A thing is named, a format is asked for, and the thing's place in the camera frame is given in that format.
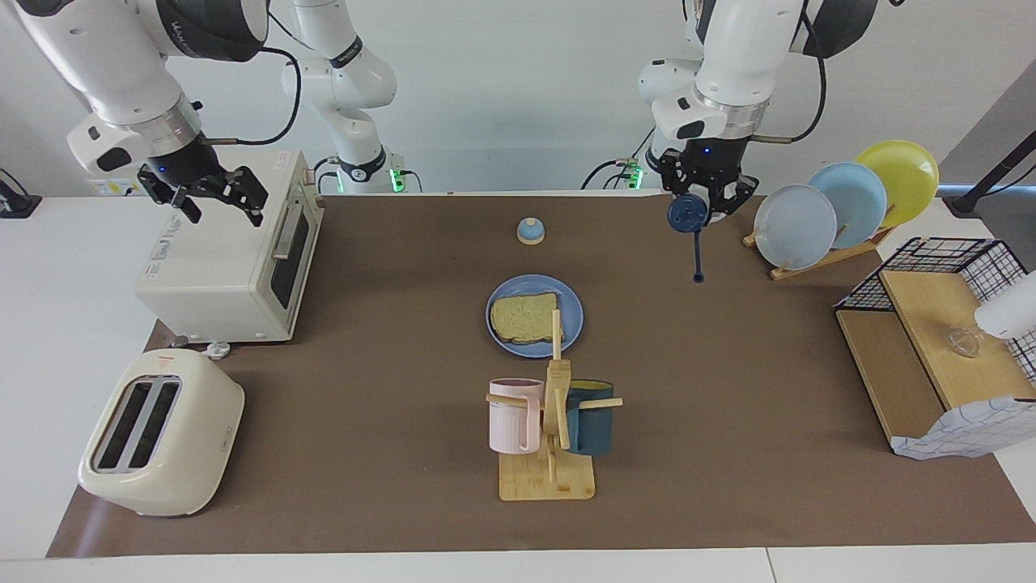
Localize cream two-slot toaster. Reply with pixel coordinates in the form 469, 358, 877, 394
78, 349, 245, 517

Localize light blue plate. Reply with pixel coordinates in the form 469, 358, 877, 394
808, 162, 889, 250

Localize white cylindrical object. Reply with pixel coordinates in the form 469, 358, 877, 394
974, 271, 1036, 341

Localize brown table mat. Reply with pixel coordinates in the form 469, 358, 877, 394
46, 193, 1036, 558

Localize toasted bread slice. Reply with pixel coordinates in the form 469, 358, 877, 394
490, 292, 562, 344

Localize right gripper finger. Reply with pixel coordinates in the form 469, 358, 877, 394
138, 168, 203, 223
212, 166, 268, 226

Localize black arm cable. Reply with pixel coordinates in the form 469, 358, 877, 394
757, 0, 828, 145
198, 45, 302, 148

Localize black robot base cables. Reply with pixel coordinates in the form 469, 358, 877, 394
581, 121, 656, 191

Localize wooden plate rack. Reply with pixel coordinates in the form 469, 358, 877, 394
743, 225, 895, 282

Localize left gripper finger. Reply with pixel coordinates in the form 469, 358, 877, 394
660, 150, 689, 199
712, 174, 759, 223

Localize periwinkle blue plate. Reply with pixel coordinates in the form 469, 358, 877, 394
486, 274, 584, 359

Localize wooden shelf with wire basket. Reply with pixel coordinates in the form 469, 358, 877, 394
834, 236, 1036, 454

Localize black clamp mount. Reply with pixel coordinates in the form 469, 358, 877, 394
0, 168, 43, 219

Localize yellow plate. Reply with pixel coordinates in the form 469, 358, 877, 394
853, 139, 940, 229

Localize white toaster power cord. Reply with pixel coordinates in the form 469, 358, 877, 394
172, 334, 231, 360

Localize black stand pole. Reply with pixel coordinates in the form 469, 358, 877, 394
941, 130, 1036, 218

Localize pale grey plate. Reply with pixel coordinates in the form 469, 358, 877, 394
753, 184, 839, 270

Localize pink mug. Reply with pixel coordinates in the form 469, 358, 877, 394
488, 378, 545, 454

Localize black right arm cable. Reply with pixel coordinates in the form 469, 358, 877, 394
198, 45, 302, 148

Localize dark teal mug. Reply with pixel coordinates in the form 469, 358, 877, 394
564, 380, 616, 455

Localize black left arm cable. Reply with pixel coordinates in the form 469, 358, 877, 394
757, 0, 828, 145

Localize blue-capped translucent squeeze bottle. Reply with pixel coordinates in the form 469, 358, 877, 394
668, 193, 713, 284

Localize white wall power outlet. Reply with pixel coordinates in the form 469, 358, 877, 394
85, 155, 175, 197

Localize white toaster oven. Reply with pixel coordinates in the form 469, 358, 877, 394
134, 150, 325, 344

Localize small clear glass bowl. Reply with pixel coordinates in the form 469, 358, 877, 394
943, 326, 982, 359

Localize wooden mug tree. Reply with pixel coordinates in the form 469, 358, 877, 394
486, 309, 625, 502

